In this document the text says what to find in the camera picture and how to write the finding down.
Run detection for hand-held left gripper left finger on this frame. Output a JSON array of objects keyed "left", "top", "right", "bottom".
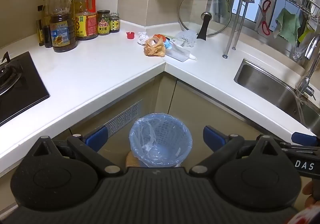
[{"left": 33, "top": 125, "right": 123, "bottom": 177}]

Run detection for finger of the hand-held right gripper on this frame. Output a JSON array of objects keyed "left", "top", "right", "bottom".
[
  {"left": 291, "top": 132, "right": 320, "bottom": 147},
  {"left": 279, "top": 141, "right": 320, "bottom": 157}
]

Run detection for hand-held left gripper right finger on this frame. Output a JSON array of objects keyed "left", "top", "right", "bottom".
[{"left": 189, "top": 125, "right": 288, "bottom": 177}]

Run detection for blue lined trash bin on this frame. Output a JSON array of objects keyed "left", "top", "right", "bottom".
[{"left": 129, "top": 113, "right": 193, "bottom": 167}]

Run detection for white foam net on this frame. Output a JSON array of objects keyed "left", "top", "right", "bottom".
[{"left": 175, "top": 30, "right": 197, "bottom": 47}]

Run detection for orange plastic bag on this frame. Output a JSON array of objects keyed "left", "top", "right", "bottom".
[{"left": 143, "top": 37, "right": 166, "bottom": 58}]

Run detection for white tissue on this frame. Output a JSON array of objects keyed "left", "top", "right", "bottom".
[{"left": 137, "top": 31, "right": 150, "bottom": 45}]

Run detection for person's right hand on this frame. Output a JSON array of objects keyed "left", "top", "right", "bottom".
[{"left": 302, "top": 180, "right": 320, "bottom": 208}]

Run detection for silver cabinet vent grille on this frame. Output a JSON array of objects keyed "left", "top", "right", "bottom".
[{"left": 104, "top": 100, "right": 143, "bottom": 137}]

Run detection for stainless steel sink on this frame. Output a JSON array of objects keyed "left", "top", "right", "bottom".
[{"left": 234, "top": 58, "right": 320, "bottom": 137}]

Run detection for metal faucet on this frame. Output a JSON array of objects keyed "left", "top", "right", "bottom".
[{"left": 295, "top": 34, "right": 320, "bottom": 100}]

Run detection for black gas stove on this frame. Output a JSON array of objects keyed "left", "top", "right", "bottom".
[{"left": 0, "top": 51, "right": 50, "bottom": 127}]

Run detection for yellow green cloth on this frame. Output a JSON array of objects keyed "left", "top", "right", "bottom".
[{"left": 297, "top": 22, "right": 314, "bottom": 43}]

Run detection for large dark oil bottle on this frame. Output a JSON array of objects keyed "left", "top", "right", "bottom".
[{"left": 49, "top": 0, "right": 77, "bottom": 53}]

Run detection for yellow-label sauce jar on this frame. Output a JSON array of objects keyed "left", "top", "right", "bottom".
[{"left": 97, "top": 10, "right": 111, "bottom": 36}]

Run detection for tall sauce bottle yellow cap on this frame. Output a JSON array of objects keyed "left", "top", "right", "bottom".
[{"left": 42, "top": 0, "right": 53, "bottom": 48}]

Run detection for small yellow label jar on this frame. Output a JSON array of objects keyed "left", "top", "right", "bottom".
[{"left": 109, "top": 12, "right": 120, "bottom": 33}]

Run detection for green dish cloth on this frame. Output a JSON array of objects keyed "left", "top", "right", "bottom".
[{"left": 272, "top": 8, "right": 301, "bottom": 45}]

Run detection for small dark sauce bottle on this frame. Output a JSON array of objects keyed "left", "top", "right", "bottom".
[{"left": 36, "top": 5, "right": 45, "bottom": 46}]

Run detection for metal dish rack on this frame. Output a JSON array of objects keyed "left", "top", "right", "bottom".
[{"left": 222, "top": 0, "right": 320, "bottom": 59}]

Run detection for glass pot lid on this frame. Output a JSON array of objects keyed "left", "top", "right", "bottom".
[{"left": 178, "top": 0, "right": 232, "bottom": 41}]

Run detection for yellow oil bottle red handle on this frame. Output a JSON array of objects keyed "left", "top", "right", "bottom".
[{"left": 74, "top": 0, "right": 98, "bottom": 41}]

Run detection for red handled scissors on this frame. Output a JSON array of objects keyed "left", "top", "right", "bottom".
[{"left": 257, "top": 0, "right": 272, "bottom": 36}]

